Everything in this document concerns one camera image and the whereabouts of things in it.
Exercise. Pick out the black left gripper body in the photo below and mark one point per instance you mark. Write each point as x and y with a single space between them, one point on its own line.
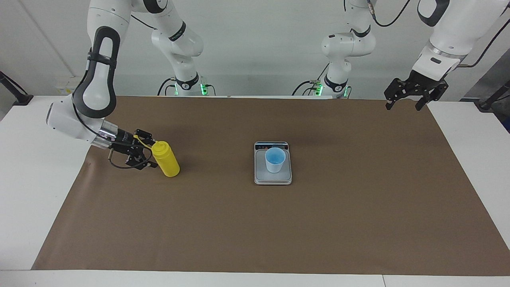
420 83

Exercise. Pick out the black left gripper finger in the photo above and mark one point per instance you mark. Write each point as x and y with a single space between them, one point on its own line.
389 95
432 95

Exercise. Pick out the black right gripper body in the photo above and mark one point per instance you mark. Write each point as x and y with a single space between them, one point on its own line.
127 145

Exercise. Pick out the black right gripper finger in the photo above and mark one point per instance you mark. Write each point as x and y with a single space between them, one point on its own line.
144 134
139 162

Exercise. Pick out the yellow squeeze bottle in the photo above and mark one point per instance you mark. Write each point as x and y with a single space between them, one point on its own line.
167 161

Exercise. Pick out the light blue plastic cup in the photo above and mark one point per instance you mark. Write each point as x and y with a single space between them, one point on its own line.
275 159

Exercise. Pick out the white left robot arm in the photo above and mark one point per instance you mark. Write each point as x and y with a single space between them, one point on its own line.
346 44

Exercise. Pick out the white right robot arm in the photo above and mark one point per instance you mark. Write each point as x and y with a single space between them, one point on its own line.
99 71

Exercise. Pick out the silver digital kitchen scale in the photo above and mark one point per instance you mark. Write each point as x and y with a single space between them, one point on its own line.
273 178

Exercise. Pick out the brown table mat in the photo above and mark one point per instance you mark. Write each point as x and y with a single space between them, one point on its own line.
279 223

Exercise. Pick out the black stand bracket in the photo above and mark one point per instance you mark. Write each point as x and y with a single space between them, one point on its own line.
494 97
18 93

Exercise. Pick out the white wall outlet box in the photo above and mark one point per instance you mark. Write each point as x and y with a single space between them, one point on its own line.
63 88

